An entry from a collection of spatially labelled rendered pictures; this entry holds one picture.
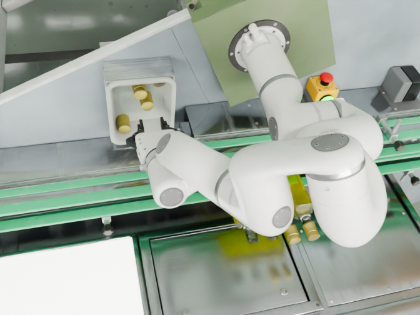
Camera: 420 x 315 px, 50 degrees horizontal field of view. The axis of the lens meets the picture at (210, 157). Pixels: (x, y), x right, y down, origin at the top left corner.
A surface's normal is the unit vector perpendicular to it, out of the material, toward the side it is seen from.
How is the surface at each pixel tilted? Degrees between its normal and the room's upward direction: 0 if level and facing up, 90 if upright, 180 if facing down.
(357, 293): 90
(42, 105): 0
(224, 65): 2
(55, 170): 90
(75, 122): 0
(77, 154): 90
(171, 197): 15
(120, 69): 90
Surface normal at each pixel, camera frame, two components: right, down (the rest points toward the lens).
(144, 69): 0.10, -0.64
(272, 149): -0.32, -0.82
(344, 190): 0.04, 0.44
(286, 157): -0.36, -0.61
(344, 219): -0.18, 0.49
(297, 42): 0.22, 0.77
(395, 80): -0.97, 0.12
